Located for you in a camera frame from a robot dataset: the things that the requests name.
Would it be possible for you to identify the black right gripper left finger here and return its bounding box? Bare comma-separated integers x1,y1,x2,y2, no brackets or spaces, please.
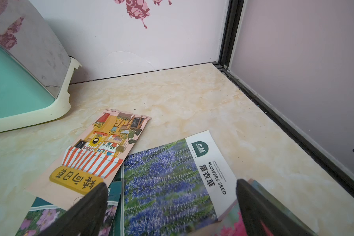
40,183,108,236

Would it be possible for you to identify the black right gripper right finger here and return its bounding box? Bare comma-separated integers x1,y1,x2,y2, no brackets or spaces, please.
236,179,313,236

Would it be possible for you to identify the pink hollyhock seed packet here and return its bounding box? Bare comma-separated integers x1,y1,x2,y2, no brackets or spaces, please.
188,178,319,236

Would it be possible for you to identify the pink cosmos seed packet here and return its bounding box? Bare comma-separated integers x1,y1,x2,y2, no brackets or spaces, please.
16,173,124,236

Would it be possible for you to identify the sunflower shop seed packet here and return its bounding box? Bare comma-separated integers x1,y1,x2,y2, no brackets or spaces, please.
26,109,151,210

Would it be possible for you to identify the lavender seed packet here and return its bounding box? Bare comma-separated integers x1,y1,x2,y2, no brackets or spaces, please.
123,131,237,236

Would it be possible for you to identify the mint green toaster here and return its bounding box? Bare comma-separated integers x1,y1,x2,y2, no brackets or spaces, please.
0,1,80,132

